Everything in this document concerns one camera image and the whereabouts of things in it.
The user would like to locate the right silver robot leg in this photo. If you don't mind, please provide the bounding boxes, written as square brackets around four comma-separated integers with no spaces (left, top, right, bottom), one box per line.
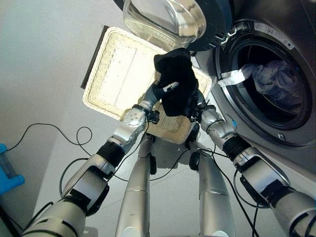
[186,123,237,237]

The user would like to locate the black garment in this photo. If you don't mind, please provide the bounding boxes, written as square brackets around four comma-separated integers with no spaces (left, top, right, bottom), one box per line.
[154,47,199,118]

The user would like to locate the light blue white clothes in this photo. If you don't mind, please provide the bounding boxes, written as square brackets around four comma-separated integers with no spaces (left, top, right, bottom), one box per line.
[218,60,305,109]

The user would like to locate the silver robot leg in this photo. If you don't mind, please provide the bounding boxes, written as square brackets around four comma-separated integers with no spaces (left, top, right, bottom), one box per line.
[186,123,237,237]
[115,133,157,237]

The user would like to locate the white wicker laundry basket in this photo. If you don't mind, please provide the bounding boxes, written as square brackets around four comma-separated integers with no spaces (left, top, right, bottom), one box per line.
[82,26,213,145]

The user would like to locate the blue plastic object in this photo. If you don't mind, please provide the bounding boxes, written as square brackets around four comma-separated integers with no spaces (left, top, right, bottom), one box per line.
[0,143,26,196]

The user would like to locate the washing machine glass door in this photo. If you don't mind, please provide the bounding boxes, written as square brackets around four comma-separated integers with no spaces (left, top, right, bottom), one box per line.
[113,0,234,52]

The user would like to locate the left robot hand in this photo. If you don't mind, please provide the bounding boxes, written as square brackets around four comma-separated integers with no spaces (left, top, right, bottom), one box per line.
[141,81,180,109]

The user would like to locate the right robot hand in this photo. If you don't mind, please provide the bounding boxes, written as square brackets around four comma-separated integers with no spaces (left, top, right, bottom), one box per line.
[187,89,206,117]

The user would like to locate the left silver robot leg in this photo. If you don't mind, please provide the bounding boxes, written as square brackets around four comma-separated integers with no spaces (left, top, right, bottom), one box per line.
[115,133,157,237]

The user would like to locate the black cable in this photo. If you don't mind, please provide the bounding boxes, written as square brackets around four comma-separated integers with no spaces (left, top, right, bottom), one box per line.
[4,123,230,198]

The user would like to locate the grey front-load washing machine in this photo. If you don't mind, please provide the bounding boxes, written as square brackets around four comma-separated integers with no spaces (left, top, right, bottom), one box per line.
[192,0,316,173]

